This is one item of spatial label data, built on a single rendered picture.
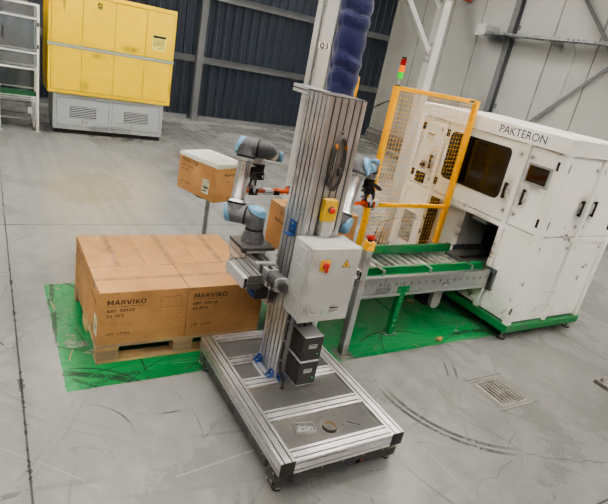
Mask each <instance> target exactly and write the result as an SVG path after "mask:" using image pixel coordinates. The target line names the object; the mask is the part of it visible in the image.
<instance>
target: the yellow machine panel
mask: <svg viewBox="0 0 608 504"><path fill-rule="evenodd" d="M177 15H178V12H176V11H172V10H167V9H163V8H158V7H153V6H149V5H144V4H140V3H135V2H131V1H126V0H43V85H44V86H45V88H46V90H47V91H48V120H49V121H50V125H51V127H52V129H53V131H54V132H63V133H75V134H87V135H98V136H110V137H121V138H133V139H144V140H156V141H159V137H161V128H162V116H163V105H164V106H169V101H170V90H171V80H172V69H173V65H174V62H173V58H174V48H175V37H176V26H177Z"/></svg>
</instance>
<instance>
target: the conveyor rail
mask: <svg viewBox="0 0 608 504"><path fill-rule="evenodd" d="M490 272H491V270H489V269H487V268H486V269H473V270H456V271H441V272H432V273H429V272H426V273H411V274H396V275H385V276H382V275H381V276H367V277H366V281H365V285H364V289H363V293H362V297H361V299H371V298H381V297H391V296H400V293H397V290H398V287H399V286H410V289H409V292H405V295H412V294H422V293H433V292H443V291H454V290H464V289H475V288H485V286H486V283H487V280H488V277H489V274H490ZM443 282H449V285H448V288H442V289H441V286H442V283H443Z"/></svg>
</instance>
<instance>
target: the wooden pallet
mask: <svg viewBox="0 0 608 504"><path fill-rule="evenodd" d="M74 297H75V301H76V302H80V304H81V307H82V310H83V317H82V323H83V326H84V329H85V332H90V335H91V338H92V341H93V344H94V346H93V358H94V362H95V365H97V364H104V363H112V362H119V361H127V360H134V359H142V358H149V357H156V356H164V355H171V354H179V353H186V352H194V351H200V341H195V342H192V340H193V338H196V337H205V336H213V335H222V334H230V333H240V332H249V331H257V328H250V329H241V330H233V331H224V332H216V333H207V334H198V335H190V336H184V335H183V336H181V337H173V338H164V339H155V340H147V341H138V342H130V343H121V344H112V345H104V346H97V345H96V342H95V339H94V336H93V333H92V330H91V327H90V324H89V321H88V318H87V315H86V312H85V309H84V306H83V303H82V300H81V297H80V294H79V291H78V288H77V285H76V282H75V287H74ZM163 341H169V344H168V345H163V346H155V347H146V348H138V349H130V350H122V351H118V349H119V347H121V346H129V345H138V344H146V343H155V342H163Z"/></svg>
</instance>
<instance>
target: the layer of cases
mask: <svg viewBox="0 0 608 504"><path fill-rule="evenodd" d="M228 248H229V245H228V244H227V243H226V242H225V241H224V240H223V239H222V238H221V237H220V236H219V235H218V234H199V235H129V236H128V235H102V236H77V238H76V267H75V282H76V285H77V288H78V291H79V294H80V297H81V300H82V303H83V306H84V309H85V312H86V315H87V318H88V321H89V324H90V327H91V330H92V333H93V336H94V339H95V342H96V345H97V346H104V345H112V344H121V343H130V342H138V341H147V340H155V339H164V338H173V337H181V336H183V335H184V336H190V335H198V334H207V333H216V332H224V331H233V330H241V329H250V328H257V325H258V319H259V313H260V308H261V302H262V300H261V299H253V298H252V297H251V296H250V295H249V294H248V293H247V291H246V290H245V288H241V287H240V286H239V285H238V283H237V282H236V281H235V280H234V279H233V278H232V276H231V275H230V274H229V273H228V272H227V271H226V263H227V260H229V255H230V250H229V249H228Z"/></svg>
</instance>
